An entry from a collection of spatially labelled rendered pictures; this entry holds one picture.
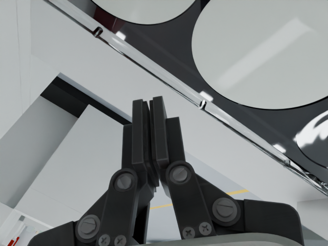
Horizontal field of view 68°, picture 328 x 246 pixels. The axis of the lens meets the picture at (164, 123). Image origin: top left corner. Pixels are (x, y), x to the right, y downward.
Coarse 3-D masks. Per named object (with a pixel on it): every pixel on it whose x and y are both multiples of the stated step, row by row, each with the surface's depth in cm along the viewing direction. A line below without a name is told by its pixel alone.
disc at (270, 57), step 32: (224, 0) 14; (256, 0) 13; (288, 0) 13; (320, 0) 12; (224, 32) 15; (256, 32) 14; (288, 32) 14; (320, 32) 13; (224, 64) 17; (256, 64) 16; (288, 64) 15; (320, 64) 15; (224, 96) 20; (256, 96) 18; (288, 96) 17; (320, 96) 16
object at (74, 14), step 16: (48, 0) 18; (64, 0) 18; (80, 16) 18; (112, 32) 19; (112, 48) 20; (128, 48) 19; (144, 64) 20; (160, 80) 20; (176, 80) 20; (192, 96) 21; (208, 112) 21; (224, 112) 21; (240, 128) 22; (256, 144) 22; (288, 160) 23; (304, 176) 24
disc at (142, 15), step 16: (96, 0) 17; (112, 0) 16; (128, 0) 16; (144, 0) 16; (160, 0) 15; (176, 0) 15; (192, 0) 14; (128, 16) 17; (144, 16) 16; (160, 16) 16; (176, 16) 16
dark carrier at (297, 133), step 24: (72, 0) 18; (120, 24) 18; (144, 24) 17; (168, 24) 16; (192, 24) 16; (144, 48) 19; (168, 48) 18; (192, 72) 19; (216, 96) 20; (240, 120) 21; (264, 120) 20; (288, 120) 19; (312, 120) 18; (288, 144) 21; (312, 144) 20; (312, 168) 23
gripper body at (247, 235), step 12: (180, 240) 8; (192, 240) 8; (204, 240) 8; (216, 240) 8; (228, 240) 8; (240, 240) 8; (252, 240) 7; (264, 240) 7; (276, 240) 7; (288, 240) 8
